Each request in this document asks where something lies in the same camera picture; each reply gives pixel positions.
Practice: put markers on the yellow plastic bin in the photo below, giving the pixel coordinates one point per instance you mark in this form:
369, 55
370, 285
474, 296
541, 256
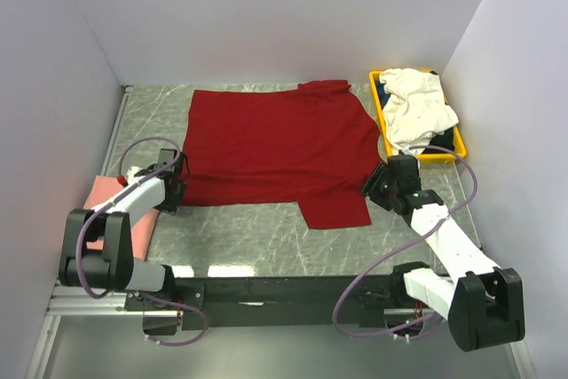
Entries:
433, 158

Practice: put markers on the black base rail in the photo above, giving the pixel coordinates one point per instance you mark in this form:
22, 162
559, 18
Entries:
281, 301

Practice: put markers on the white t shirt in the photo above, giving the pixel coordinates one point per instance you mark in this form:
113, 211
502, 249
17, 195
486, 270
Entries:
416, 111

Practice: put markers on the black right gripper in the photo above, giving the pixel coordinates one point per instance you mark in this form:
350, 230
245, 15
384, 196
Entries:
371, 186

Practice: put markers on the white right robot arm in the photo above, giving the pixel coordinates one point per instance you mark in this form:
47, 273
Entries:
482, 303

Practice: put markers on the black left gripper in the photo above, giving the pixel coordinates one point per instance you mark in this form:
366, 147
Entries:
170, 207

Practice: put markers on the folded pink t shirt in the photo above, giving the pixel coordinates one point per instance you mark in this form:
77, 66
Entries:
141, 232

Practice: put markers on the black garment in bin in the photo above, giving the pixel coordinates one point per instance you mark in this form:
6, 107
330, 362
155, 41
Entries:
442, 143

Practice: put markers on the blue garment in bin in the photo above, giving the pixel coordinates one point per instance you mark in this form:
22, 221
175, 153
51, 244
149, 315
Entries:
383, 95

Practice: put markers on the red t shirt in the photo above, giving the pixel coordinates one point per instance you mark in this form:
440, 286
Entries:
315, 146

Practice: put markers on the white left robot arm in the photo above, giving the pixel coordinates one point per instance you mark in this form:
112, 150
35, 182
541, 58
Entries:
98, 251

